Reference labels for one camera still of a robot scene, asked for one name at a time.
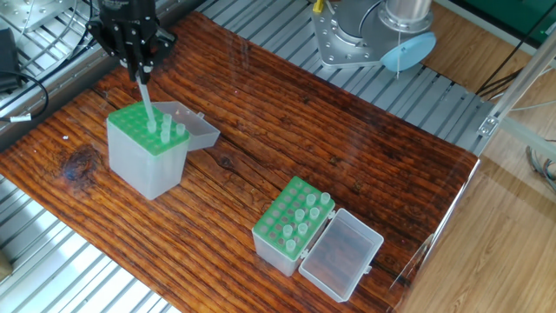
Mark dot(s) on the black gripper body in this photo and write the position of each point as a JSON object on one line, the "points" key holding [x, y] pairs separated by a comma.
{"points": [[129, 22]]}

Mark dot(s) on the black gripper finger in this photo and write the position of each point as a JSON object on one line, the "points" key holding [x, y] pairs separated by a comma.
{"points": [[160, 45], [137, 63]]}

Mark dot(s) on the clear tip box with tips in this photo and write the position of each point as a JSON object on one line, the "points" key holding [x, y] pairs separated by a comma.
{"points": [[152, 169]]}

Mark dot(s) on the clear tip box green rack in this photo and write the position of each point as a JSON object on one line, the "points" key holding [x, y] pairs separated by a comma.
{"points": [[278, 248]]}

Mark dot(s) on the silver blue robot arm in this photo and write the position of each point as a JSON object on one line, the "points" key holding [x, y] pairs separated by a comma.
{"points": [[408, 26]]}

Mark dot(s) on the black electronic box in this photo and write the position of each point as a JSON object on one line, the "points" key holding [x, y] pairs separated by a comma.
{"points": [[7, 56]]}

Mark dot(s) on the glossy brown wooden board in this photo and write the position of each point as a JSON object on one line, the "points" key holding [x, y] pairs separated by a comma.
{"points": [[347, 156]]}

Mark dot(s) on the aluminium frame post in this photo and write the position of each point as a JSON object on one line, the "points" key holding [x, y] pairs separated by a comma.
{"points": [[512, 96]]}

